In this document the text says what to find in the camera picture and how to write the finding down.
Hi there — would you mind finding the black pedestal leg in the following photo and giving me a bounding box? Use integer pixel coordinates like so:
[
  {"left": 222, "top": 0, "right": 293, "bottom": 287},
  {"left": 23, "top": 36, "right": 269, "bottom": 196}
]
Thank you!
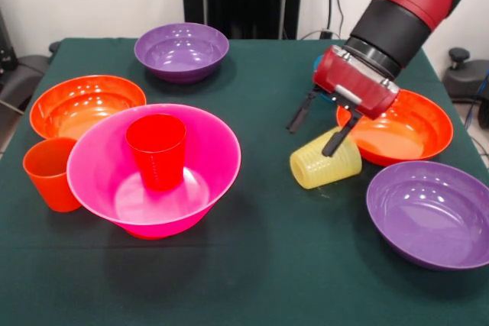
[
  {"left": 442, "top": 47, "right": 489, "bottom": 100},
  {"left": 15, "top": 40, "right": 62, "bottom": 89}
]

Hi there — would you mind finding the black side stand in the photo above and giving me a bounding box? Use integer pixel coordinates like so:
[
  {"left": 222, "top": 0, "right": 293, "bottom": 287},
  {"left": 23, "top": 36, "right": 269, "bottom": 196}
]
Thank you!
[{"left": 0, "top": 8, "right": 43, "bottom": 113}]

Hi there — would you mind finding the purple bowl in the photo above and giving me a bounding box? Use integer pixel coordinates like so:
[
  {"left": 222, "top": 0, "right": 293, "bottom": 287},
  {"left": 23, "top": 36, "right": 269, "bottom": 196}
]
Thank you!
[
  {"left": 365, "top": 160, "right": 489, "bottom": 272},
  {"left": 133, "top": 22, "right": 230, "bottom": 85}
]

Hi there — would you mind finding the orange cup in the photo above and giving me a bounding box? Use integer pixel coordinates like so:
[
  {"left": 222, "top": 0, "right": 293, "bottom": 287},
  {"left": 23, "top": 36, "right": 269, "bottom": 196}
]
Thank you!
[{"left": 22, "top": 137, "right": 83, "bottom": 214}]

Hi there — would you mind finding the dark green tablecloth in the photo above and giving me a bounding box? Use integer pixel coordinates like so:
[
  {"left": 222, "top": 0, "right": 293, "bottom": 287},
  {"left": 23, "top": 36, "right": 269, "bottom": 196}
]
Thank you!
[{"left": 0, "top": 37, "right": 489, "bottom": 326}]

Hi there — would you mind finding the red cup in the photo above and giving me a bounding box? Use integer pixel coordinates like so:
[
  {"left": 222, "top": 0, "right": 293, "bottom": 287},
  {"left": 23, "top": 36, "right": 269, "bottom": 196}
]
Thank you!
[{"left": 125, "top": 113, "right": 187, "bottom": 192}]

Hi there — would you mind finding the large orange bowl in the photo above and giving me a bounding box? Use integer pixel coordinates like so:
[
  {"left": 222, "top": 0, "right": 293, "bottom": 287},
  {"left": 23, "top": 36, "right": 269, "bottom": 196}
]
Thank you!
[
  {"left": 335, "top": 89, "right": 455, "bottom": 167},
  {"left": 29, "top": 74, "right": 147, "bottom": 140}
]

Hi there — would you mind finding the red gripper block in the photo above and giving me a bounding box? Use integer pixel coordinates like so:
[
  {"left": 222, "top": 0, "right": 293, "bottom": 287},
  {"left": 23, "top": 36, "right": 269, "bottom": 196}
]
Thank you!
[{"left": 286, "top": 45, "right": 400, "bottom": 158}]

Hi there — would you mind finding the large pink bowl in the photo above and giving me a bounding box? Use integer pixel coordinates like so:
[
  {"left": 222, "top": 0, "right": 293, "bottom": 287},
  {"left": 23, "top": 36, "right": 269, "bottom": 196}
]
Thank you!
[{"left": 66, "top": 103, "right": 242, "bottom": 241}]

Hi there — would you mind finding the blue bowl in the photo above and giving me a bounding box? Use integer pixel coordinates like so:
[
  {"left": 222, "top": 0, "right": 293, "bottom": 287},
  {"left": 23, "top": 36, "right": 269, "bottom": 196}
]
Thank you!
[{"left": 313, "top": 54, "right": 339, "bottom": 105}]

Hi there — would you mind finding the yellow cup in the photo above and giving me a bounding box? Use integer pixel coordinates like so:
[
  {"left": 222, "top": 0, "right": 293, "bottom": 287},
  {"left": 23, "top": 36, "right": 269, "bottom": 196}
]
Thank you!
[{"left": 289, "top": 126, "right": 363, "bottom": 190}]

